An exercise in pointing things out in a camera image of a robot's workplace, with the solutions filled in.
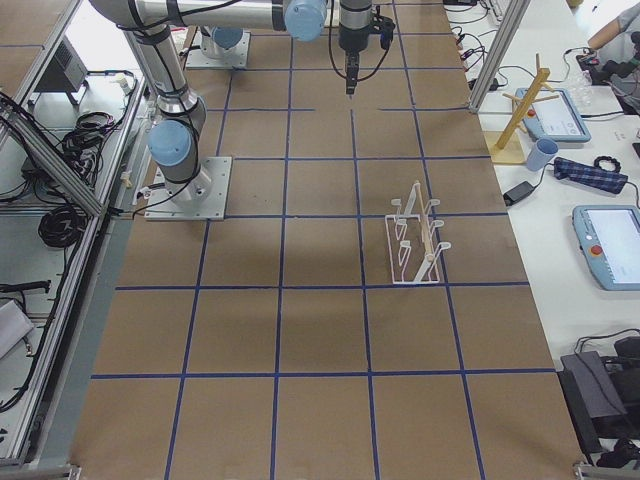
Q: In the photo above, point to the aluminium frame post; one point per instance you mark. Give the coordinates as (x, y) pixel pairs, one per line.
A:
(511, 20)

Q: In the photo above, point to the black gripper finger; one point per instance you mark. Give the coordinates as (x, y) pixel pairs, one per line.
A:
(351, 82)

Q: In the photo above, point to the person in background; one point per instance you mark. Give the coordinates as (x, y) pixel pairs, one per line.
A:
(615, 27)

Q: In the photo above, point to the white wire cup rack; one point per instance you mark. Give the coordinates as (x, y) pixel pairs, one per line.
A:
(413, 249)

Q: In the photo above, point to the blue plaid cloth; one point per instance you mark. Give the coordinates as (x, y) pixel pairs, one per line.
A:
(604, 175)

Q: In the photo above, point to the blue teach pendant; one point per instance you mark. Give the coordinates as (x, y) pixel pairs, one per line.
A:
(555, 116)
(608, 237)

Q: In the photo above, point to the blue cup on desk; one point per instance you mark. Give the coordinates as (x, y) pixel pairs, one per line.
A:
(542, 152)

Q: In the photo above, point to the black power adapter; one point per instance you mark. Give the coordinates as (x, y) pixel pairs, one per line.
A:
(518, 193)

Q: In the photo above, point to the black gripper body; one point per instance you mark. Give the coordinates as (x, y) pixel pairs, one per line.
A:
(352, 41)

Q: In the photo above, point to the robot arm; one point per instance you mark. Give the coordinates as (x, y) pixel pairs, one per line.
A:
(149, 24)

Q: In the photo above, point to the wooden mug tree stand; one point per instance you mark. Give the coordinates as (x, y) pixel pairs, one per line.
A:
(502, 148)

